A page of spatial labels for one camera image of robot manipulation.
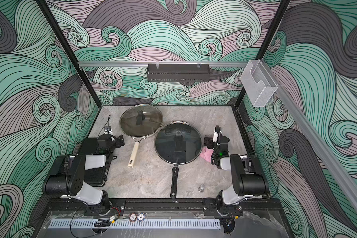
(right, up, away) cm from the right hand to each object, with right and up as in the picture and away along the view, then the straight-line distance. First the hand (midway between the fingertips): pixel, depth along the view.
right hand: (212, 135), depth 94 cm
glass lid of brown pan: (-45, +9, -4) cm, 47 cm away
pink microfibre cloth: (-5, -10, -6) cm, 13 cm away
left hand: (-64, 0, 0) cm, 64 cm away
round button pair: (-45, -37, -23) cm, 62 cm away
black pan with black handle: (-24, -21, -21) cm, 38 cm away
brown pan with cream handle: (-49, -3, -2) cm, 49 cm away
